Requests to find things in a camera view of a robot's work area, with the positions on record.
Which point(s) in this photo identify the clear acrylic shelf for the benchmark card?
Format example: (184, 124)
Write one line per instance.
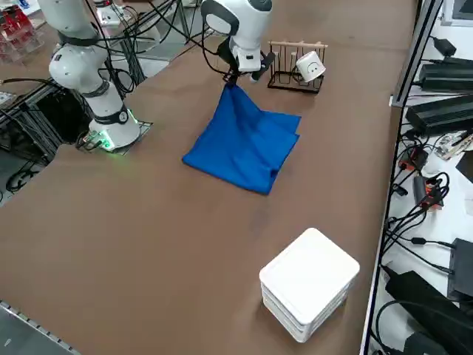
(20, 37)

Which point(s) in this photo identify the large black power supply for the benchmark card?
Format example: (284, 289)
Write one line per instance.
(425, 303)

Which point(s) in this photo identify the black wrist camera block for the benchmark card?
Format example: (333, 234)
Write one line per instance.
(267, 64)

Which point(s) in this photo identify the aluminium profile post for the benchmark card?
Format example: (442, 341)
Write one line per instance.
(417, 55)

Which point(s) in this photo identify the white stacked drawer box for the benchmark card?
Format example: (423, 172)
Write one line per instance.
(308, 266)

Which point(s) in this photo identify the white cup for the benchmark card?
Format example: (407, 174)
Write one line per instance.
(310, 66)

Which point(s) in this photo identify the dark finned power supply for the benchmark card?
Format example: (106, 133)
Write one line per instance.
(439, 114)
(447, 77)

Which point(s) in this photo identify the aluminium edge rail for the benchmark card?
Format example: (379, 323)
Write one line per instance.
(33, 329)

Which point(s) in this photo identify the small white device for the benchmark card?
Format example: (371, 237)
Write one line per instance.
(108, 16)

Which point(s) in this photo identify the small black adapter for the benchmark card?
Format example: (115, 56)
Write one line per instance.
(420, 188)

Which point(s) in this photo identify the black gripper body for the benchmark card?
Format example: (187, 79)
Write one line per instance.
(227, 55)

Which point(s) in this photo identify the orange lit power strip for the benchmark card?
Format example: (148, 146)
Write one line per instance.
(412, 159)

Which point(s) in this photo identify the small black power brick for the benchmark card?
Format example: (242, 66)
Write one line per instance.
(445, 46)

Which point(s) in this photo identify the black box device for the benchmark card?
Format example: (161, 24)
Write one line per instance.
(462, 270)

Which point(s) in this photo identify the aluminium table frame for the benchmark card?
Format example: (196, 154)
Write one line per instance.
(37, 118)

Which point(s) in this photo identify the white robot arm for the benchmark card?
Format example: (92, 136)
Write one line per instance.
(74, 70)

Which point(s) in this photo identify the blue towel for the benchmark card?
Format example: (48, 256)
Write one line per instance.
(240, 148)

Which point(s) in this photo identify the bare circuit board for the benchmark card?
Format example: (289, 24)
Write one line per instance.
(452, 146)

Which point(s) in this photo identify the red black power strip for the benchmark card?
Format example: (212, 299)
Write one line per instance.
(434, 197)

